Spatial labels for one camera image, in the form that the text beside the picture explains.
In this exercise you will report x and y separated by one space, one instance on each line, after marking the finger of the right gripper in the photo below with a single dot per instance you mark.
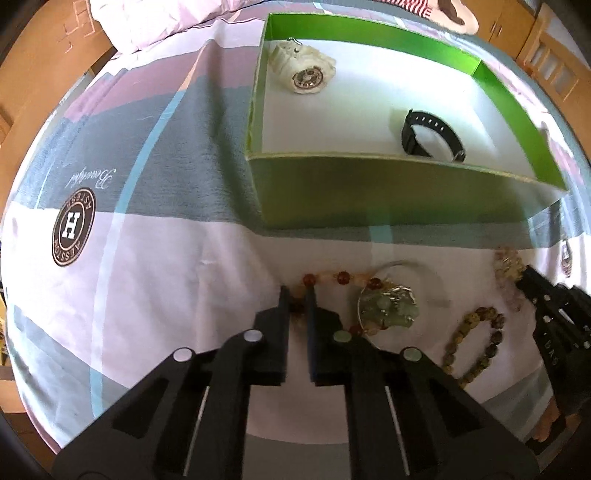
540 292

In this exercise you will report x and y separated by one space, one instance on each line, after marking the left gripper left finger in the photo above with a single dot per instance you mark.
186 419

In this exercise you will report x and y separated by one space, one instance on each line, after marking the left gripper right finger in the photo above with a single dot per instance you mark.
406 418

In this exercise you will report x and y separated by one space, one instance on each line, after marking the green jade pendant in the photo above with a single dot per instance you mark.
391 305

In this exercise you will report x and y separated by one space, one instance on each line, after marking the silver bangle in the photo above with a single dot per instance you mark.
433 300

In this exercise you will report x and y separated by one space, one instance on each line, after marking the black wrist watch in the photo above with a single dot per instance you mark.
421 128

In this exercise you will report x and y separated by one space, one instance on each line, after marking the cream white wrist watch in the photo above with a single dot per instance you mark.
300 68

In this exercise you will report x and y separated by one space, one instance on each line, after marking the person right hand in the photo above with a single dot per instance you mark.
549 417

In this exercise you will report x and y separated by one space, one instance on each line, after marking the patterned bed sheet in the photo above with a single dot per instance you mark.
135 230

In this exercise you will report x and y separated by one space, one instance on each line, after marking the green cardboard box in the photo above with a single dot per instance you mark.
335 158

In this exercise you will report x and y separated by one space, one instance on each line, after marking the wooden wardrobe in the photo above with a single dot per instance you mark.
505 24

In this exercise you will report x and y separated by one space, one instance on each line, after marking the wooden cabinet left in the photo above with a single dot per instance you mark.
49 45

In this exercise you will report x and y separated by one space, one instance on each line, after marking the white pink crumpled blanket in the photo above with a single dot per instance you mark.
135 24

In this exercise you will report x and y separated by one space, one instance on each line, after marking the wooden bed frame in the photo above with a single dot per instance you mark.
562 76

